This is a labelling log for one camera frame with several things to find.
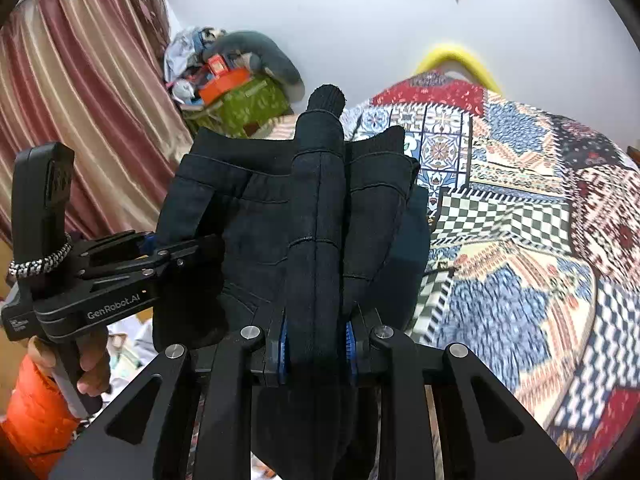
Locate pile of clothes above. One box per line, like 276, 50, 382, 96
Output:
164, 27, 227, 110

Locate orange box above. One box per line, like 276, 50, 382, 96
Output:
200, 68, 250, 106

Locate black pants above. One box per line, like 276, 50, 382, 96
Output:
152, 84, 433, 480

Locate grey plush toy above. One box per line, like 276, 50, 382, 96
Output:
202, 30, 302, 87

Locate orange jacket sleeve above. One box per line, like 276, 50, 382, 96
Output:
1, 356, 80, 479

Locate person's left hand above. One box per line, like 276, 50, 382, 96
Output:
27, 327, 111, 398

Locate patchwork patterned bedspread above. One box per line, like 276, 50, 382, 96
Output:
342, 72, 639, 479

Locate red gold striped curtain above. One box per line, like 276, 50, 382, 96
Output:
1, 0, 192, 238

